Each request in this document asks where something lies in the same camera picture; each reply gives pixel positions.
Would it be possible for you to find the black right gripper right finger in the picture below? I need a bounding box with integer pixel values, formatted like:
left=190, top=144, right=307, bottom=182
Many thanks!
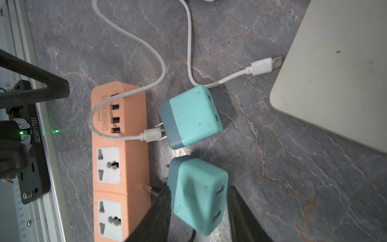
left=227, top=186, right=273, bottom=242

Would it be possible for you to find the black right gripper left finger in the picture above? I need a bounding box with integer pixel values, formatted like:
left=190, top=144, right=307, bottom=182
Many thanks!
left=126, top=186, right=171, bottom=242

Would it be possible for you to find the aluminium frame rail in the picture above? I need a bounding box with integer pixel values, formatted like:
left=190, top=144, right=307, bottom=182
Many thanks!
left=1, top=1, right=74, bottom=242

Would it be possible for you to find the teal charger adapter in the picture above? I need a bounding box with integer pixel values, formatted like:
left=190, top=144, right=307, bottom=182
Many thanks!
left=167, top=155, right=229, bottom=236
left=159, top=85, right=223, bottom=150

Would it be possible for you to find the white USB charger cable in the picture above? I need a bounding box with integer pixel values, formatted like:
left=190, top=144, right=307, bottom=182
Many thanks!
left=87, top=0, right=283, bottom=143

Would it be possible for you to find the grey Apple laptop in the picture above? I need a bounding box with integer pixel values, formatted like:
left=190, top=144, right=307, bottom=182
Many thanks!
left=270, top=1, right=387, bottom=152

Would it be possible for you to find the orange power strip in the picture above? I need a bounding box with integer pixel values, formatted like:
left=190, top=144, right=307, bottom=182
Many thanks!
left=92, top=92, right=151, bottom=242

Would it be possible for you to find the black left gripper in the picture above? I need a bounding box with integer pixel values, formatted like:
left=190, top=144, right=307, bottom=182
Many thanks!
left=0, top=48, right=71, bottom=205

